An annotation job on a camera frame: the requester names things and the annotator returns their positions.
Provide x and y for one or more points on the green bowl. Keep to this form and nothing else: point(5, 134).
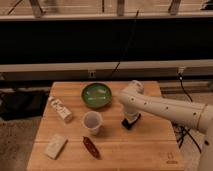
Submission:
point(96, 95)

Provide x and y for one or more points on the translucent plastic cup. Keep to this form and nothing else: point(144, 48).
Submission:
point(92, 121)

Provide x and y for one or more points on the beige sponge block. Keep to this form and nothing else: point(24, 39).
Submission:
point(55, 146)

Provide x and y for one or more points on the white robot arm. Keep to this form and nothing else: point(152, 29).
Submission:
point(194, 115)

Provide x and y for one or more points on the white rectangular box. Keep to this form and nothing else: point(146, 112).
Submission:
point(65, 114)

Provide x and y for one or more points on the brown oblong object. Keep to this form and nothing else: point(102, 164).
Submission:
point(91, 147)

